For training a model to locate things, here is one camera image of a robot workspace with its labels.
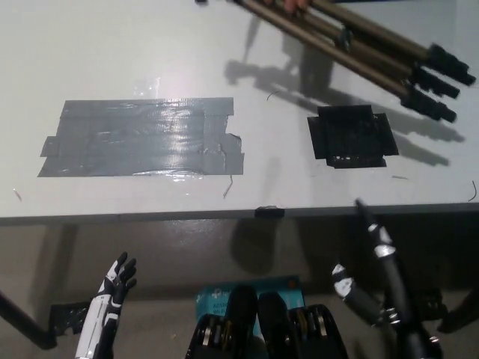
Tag person hand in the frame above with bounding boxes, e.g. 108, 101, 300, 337
283, 0, 311, 13

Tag robot right hand white black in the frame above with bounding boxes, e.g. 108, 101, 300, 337
331, 199, 445, 359

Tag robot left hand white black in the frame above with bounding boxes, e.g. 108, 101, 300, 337
74, 251, 138, 359

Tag bronze and black camera tripod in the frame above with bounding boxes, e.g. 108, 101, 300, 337
194, 0, 477, 123

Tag robot torso black blocks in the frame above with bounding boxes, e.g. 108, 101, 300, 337
186, 285, 351, 359

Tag black floor tape patch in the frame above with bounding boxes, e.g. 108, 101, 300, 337
411, 286, 449, 323
49, 301, 95, 337

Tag black table leg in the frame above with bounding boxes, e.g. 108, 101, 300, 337
436, 275, 479, 334
0, 288, 58, 348

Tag teal cardboard box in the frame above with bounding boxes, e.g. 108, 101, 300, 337
194, 275, 307, 337

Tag small black tape strip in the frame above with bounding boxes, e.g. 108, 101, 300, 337
254, 204, 286, 219

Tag clear tape piece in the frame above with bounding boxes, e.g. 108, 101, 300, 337
130, 76, 161, 99

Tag grey duct tape patch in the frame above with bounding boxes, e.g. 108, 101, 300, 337
36, 96, 245, 179

